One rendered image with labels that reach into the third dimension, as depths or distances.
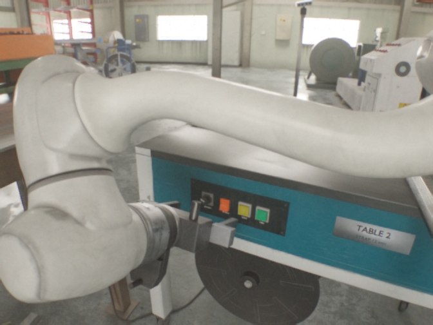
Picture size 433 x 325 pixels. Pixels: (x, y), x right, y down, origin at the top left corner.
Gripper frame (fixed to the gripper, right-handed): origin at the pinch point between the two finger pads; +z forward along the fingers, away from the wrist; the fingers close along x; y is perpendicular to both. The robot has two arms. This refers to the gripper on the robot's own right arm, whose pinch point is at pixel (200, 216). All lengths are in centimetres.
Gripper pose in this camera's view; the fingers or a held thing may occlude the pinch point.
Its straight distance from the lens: 61.2
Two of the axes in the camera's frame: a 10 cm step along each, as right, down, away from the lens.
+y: 1.9, -9.8, -0.5
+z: 4.1, 0.4, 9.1
